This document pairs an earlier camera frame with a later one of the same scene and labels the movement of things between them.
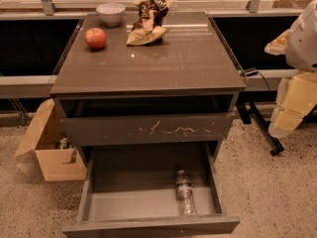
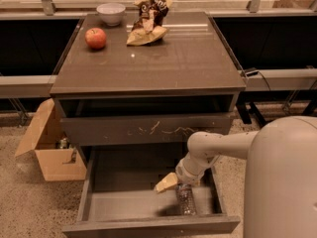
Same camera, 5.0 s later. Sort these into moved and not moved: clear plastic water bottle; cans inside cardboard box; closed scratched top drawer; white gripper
Moved: white gripper
Not moved: clear plastic water bottle; cans inside cardboard box; closed scratched top drawer
